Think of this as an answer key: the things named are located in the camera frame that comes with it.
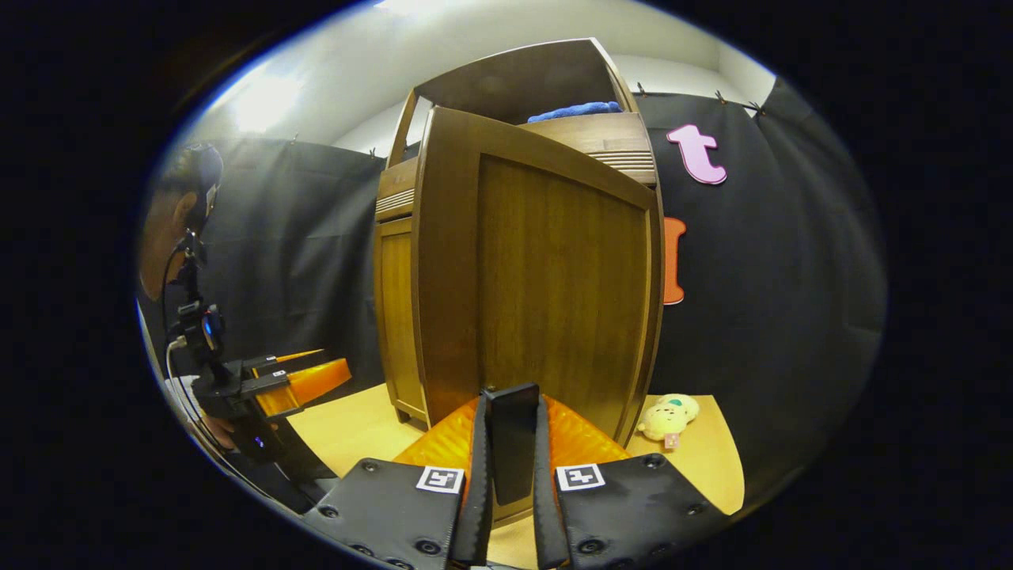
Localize white cable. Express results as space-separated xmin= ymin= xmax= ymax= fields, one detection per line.
xmin=164 ymin=336 xmax=238 ymax=476

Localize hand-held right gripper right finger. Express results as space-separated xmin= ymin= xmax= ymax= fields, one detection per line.
xmin=532 ymin=394 xmax=730 ymax=570

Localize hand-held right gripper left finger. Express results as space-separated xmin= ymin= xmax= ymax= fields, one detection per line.
xmin=303 ymin=393 xmax=495 ymax=570

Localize blue towel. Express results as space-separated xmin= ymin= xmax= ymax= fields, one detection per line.
xmin=527 ymin=101 xmax=624 ymax=124

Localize black door handle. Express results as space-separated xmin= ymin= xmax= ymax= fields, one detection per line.
xmin=484 ymin=383 xmax=541 ymax=507

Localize yellow plush toy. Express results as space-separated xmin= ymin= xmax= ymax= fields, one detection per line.
xmin=636 ymin=393 xmax=701 ymax=450

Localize wooden double-door shoe cabinet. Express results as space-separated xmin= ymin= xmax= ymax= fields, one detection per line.
xmin=372 ymin=37 xmax=667 ymax=527

